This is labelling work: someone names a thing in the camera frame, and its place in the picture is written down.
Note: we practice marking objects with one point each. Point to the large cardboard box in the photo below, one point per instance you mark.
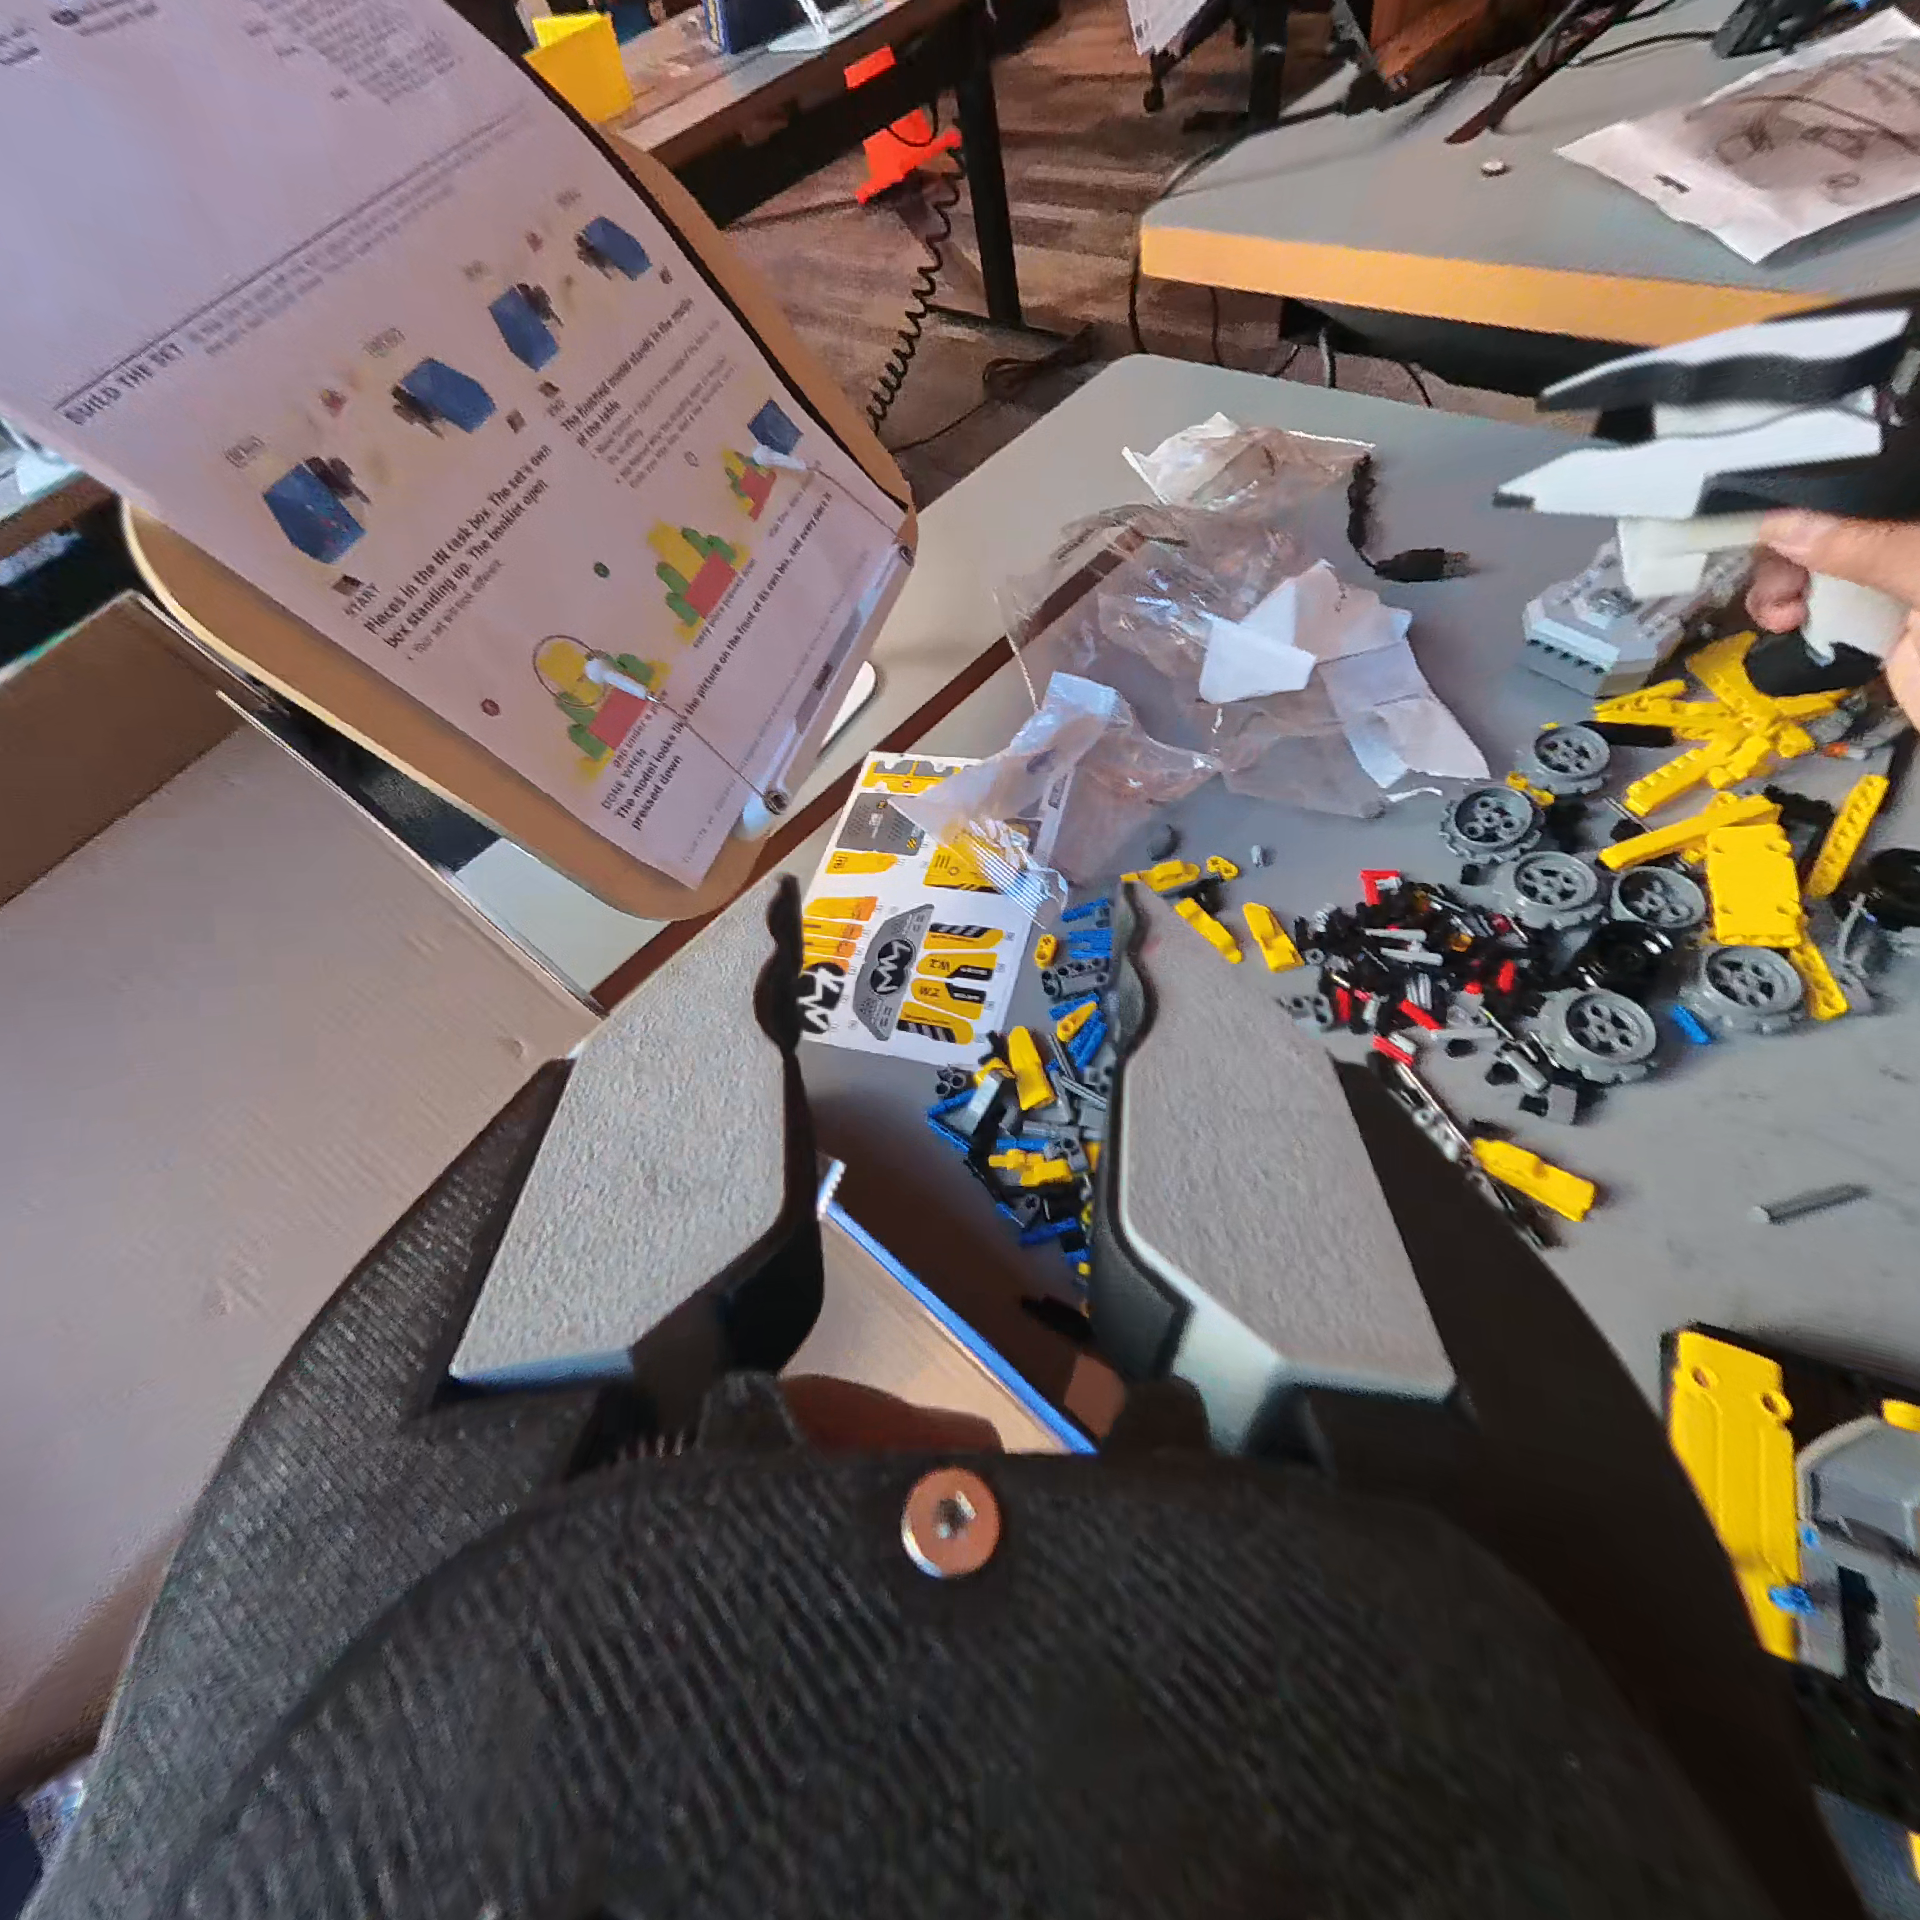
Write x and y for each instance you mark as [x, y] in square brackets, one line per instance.
[226, 1124]

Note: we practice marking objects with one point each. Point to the orange cone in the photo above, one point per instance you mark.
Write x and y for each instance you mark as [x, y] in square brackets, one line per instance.
[901, 143]

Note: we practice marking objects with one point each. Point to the person's right hand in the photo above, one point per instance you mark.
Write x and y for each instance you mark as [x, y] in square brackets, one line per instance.
[1861, 578]

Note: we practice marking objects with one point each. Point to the printed paper sheet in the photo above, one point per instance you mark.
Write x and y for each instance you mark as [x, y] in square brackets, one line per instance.
[1770, 149]

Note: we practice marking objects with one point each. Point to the pile of small building pieces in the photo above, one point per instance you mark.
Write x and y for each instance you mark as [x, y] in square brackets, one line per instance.
[1395, 961]

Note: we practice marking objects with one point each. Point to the crumpled empty clear bag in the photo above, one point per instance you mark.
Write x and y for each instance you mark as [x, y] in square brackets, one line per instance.
[1245, 464]

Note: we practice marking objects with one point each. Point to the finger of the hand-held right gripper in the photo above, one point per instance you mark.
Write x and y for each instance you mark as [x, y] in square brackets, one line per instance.
[1694, 474]
[1770, 359]

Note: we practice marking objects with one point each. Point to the yellow box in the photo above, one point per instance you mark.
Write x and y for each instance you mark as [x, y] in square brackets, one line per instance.
[579, 67]

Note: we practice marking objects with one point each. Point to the yellow beams and wheels pile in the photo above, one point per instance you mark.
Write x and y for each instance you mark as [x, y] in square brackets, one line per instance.
[1598, 1036]

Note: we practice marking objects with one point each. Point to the wooden top table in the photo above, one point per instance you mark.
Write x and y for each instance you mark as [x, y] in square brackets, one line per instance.
[781, 90]

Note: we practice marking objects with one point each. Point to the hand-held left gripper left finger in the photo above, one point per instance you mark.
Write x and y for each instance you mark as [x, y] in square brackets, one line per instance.
[645, 1200]

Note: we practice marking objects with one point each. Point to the desk with wooden edge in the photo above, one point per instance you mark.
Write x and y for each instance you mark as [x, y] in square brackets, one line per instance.
[1350, 211]

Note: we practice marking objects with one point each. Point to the printed instruction sheet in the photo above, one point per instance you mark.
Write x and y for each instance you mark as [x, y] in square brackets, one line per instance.
[377, 375]

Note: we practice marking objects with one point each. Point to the yellow black sticker sheet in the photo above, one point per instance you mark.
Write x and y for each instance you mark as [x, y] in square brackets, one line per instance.
[901, 973]

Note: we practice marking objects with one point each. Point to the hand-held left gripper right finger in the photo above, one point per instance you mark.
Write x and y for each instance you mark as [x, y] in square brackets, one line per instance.
[1277, 1200]

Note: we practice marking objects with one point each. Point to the partly built yellow model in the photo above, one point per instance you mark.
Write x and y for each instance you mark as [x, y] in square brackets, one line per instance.
[1725, 1440]

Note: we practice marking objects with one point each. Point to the empty clear bag white label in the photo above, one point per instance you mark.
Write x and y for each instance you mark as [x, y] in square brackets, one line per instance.
[1277, 661]

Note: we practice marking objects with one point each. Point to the grey control hub block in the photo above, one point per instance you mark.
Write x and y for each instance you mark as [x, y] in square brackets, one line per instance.
[1605, 629]

